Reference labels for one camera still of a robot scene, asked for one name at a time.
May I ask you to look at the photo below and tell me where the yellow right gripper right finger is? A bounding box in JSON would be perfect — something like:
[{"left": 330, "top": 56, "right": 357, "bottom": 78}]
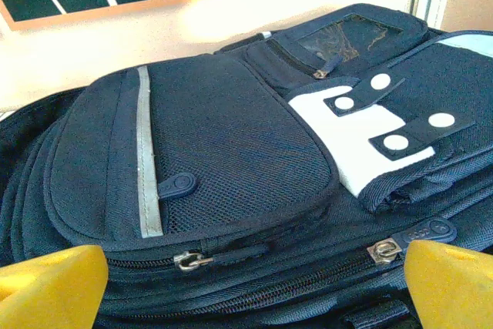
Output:
[{"left": 406, "top": 239, "right": 493, "bottom": 329}]

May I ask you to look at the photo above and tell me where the navy blue student backpack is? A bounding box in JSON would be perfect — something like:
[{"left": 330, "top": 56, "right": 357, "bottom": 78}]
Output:
[{"left": 0, "top": 2, "right": 493, "bottom": 329}]

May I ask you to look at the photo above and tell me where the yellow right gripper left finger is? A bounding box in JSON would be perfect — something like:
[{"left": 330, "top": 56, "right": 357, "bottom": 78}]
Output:
[{"left": 0, "top": 244, "right": 109, "bottom": 329}]

